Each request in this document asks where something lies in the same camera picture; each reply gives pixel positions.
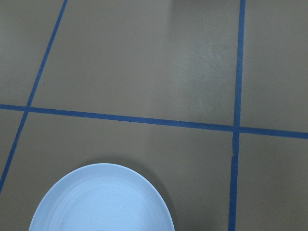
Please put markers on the blue plate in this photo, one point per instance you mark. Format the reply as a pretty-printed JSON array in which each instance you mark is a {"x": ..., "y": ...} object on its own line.
[{"x": 102, "y": 197}]

